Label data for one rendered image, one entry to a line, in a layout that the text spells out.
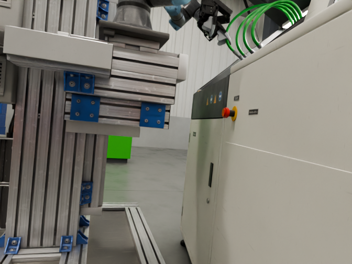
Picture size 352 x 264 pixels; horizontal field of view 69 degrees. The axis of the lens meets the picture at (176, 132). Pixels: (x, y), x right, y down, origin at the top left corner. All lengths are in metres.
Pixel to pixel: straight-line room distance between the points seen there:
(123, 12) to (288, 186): 0.73
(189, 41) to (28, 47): 7.82
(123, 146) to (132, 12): 3.68
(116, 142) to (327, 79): 4.10
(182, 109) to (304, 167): 7.61
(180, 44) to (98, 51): 7.63
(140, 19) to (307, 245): 0.78
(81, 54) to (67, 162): 0.47
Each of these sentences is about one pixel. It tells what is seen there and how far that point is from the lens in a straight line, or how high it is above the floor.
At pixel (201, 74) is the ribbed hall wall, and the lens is 8.41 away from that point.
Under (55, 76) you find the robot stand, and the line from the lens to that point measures 1.10.
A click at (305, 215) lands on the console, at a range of 0.53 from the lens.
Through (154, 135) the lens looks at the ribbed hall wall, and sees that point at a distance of 7.82.
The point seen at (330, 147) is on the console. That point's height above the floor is 0.73.
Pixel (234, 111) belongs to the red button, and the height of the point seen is 0.81.
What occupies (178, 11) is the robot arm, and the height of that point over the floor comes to 1.31.
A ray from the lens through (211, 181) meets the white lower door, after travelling 1.09.
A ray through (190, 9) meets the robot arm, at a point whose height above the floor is 1.37.
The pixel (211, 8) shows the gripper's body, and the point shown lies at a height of 1.33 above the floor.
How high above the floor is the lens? 0.74
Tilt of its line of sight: 2 degrees down
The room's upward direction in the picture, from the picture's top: 6 degrees clockwise
